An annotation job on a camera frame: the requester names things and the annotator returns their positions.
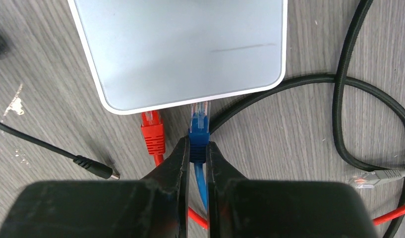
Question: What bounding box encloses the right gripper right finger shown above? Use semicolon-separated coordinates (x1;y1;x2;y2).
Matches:
206;142;377;238

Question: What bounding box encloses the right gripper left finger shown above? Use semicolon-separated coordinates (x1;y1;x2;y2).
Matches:
0;137;190;238

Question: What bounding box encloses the red ethernet cable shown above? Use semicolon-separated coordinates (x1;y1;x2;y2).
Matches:
140;110;405;231

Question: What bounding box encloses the blue ethernet cable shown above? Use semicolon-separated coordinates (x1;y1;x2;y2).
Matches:
187;101;212;213

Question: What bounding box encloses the white network switch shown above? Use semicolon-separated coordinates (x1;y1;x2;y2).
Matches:
68;0;288;115

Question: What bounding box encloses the long black ethernet cable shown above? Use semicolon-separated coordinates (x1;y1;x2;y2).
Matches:
209;0;405;238

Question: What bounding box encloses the black power adapter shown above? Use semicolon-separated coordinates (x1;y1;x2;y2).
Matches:
0;122;120;180

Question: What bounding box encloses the grey ethernet cable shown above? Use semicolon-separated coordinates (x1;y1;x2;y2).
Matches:
348;167;405;190

